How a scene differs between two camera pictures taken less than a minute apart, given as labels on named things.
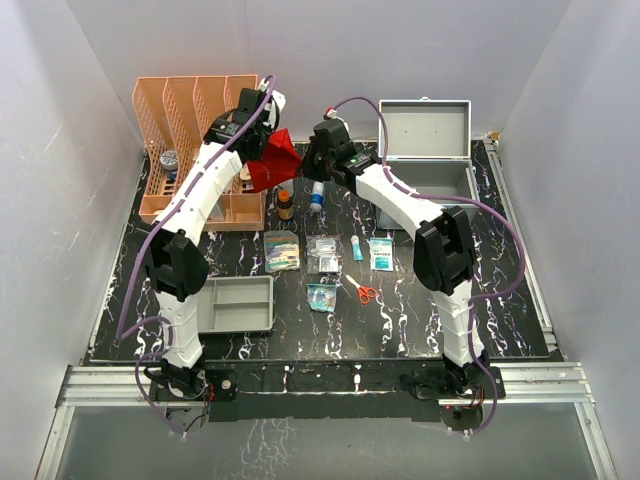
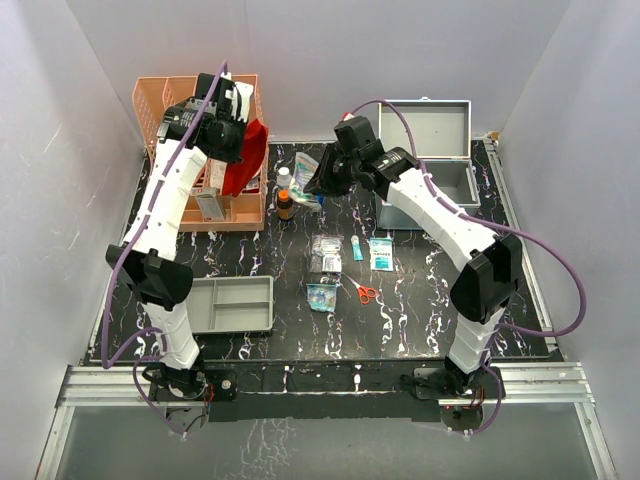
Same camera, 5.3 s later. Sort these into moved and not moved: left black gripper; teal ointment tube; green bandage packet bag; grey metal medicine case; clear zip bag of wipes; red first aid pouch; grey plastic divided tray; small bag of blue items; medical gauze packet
Moved: left black gripper; green bandage packet bag; red first aid pouch
Not moved: small bag of blue items; medical gauze packet; grey plastic divided tray; clear zip bag of wipes; teal ointment tube; grey metal medicine case
